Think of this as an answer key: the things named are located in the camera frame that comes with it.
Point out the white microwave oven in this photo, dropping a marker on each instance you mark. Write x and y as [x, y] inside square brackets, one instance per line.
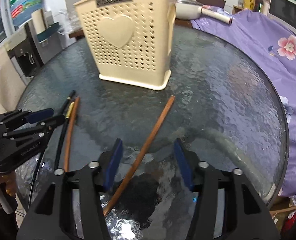
[283, 11]

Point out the black chopstick gold band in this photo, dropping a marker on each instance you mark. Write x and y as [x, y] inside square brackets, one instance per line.
[62, 136]

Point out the white pot with handle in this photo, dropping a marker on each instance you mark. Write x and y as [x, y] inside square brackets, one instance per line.
[191, 10]

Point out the person left hand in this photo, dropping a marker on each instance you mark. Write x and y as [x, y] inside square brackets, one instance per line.
[10, 181]

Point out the water dispenser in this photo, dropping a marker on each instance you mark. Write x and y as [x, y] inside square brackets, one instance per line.
[29, 51]

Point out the cream perforated utensil holder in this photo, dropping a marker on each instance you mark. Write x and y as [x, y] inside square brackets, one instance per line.
[130, 40]

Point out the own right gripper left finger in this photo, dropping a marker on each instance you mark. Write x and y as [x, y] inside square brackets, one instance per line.
[50, 215]

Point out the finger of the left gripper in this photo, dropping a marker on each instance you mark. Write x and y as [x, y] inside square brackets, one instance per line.
[34, 117]
[51, 123]

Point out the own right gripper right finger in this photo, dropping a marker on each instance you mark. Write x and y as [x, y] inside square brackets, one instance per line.
[245, 214]

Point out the beige cloth cover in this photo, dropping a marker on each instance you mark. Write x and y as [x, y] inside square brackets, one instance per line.
[11, 85]

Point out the purple floral cloth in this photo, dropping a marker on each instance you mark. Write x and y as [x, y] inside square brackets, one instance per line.
[273, 47]

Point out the brown chopstick crossed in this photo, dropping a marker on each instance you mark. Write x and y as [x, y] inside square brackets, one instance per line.
[139, 157]

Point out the brown wooden chopstick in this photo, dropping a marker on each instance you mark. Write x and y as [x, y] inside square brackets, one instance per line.
[72, 118]

